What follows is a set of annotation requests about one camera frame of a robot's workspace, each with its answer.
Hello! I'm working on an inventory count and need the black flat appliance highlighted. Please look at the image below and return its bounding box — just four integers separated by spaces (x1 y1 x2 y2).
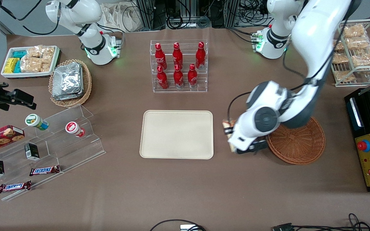
344 88 370 139

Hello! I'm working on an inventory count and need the green lid yoghurt cup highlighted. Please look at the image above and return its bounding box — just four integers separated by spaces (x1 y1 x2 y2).
25 114 49 131

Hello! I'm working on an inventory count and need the silver foil pack stack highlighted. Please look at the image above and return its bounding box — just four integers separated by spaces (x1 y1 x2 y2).
51 62 85 101

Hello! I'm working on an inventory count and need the white cloth bag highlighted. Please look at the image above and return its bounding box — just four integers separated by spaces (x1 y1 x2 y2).
101 3 141 33

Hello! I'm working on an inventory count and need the white rectangular snack tray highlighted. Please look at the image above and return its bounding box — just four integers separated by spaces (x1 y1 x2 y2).
1 46 60 79

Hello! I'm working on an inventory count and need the black cable with connector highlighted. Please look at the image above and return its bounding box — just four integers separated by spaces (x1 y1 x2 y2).
271 213 370 231

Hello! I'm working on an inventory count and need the snickers chocolate bar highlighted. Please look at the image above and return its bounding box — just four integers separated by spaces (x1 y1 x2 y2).
0 180 32 194
29 165 61 177

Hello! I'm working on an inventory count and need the red lid yoghurt cup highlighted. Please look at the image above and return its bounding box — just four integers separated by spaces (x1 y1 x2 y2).
65 121 86 138

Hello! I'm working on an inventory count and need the round brown wicker basket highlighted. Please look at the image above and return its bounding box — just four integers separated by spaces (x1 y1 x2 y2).
266 116 326 165

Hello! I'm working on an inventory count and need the white wire rack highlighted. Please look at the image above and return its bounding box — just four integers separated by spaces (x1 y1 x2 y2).
331 19 370 88

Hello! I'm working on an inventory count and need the beige plastic tray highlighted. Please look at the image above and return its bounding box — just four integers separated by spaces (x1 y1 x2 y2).
139 110 215 160

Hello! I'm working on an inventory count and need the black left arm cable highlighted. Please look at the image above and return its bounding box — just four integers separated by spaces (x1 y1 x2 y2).
227 16 350 129

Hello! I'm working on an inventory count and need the oval light wicker basket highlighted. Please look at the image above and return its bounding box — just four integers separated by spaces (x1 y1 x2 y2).
48 59 93 108

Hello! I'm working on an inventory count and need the yellow snack pack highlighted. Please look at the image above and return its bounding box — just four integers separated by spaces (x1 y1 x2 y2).
4 58 20 74

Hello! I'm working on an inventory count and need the clear acrylic stepped shelf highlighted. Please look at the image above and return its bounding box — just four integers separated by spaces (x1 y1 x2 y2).
0 104 106 202

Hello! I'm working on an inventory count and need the triangular sandwich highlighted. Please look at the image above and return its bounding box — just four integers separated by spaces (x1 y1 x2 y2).
222 118 238 153

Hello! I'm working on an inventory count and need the black looped cable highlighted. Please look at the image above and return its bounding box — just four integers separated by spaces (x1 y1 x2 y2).
149 219 207 231

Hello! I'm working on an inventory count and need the red cola bottle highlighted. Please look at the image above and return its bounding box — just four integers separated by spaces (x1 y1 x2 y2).
172 42 183 68
157 65 169 90
173 64 184 89
155 43 167 70
195 42 206 70
188 64 198 89

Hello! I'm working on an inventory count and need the clear acrylic bottle rack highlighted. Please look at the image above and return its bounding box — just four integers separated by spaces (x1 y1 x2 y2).
150 39 208 93

